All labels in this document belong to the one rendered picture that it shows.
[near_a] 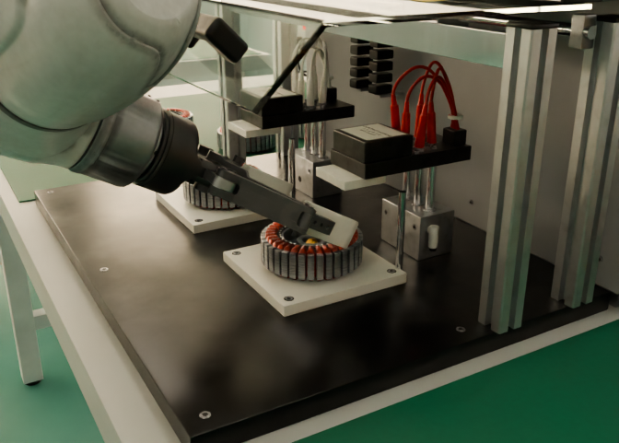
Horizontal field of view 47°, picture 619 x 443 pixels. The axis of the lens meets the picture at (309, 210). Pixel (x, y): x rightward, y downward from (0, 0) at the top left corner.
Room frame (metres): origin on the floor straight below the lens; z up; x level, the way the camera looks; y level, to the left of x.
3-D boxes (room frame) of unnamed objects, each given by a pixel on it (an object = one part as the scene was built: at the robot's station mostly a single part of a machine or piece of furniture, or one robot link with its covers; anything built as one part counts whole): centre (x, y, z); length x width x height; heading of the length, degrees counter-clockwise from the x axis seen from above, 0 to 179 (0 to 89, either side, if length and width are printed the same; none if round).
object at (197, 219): (0.92, 0.12, 0.78); 0.15 x 0.15 x 0.01; 30
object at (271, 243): (0.71, 0.00, 0.80); 0.11 x 0.11 x 0.04
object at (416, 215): (0.78, -0.13, 0.80); 0.07 x 0.05 x 0.06; 30
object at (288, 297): (0.71, 0.00, 0.78); 0.15 x 0.15 x 0.01; 30
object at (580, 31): (0.90, -0.10, 1.04); 0.62 x 0.02 x 0.03; 30
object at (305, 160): (0.99, -0.01, 0.80); 0.07 x 0.05 x 0.06; 30
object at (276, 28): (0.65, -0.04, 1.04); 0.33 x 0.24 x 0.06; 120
